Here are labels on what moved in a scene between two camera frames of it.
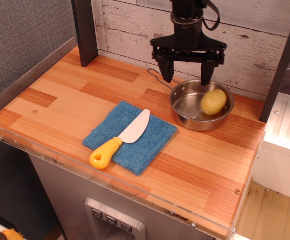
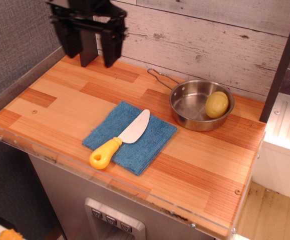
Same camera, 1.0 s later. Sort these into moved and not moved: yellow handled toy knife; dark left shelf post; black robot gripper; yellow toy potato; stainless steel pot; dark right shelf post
Moved: yellow toy potato; black robot gripper
Not moved: stainless steel pot; dark left shelf post; yellow handled toy knife; dark right shelf post
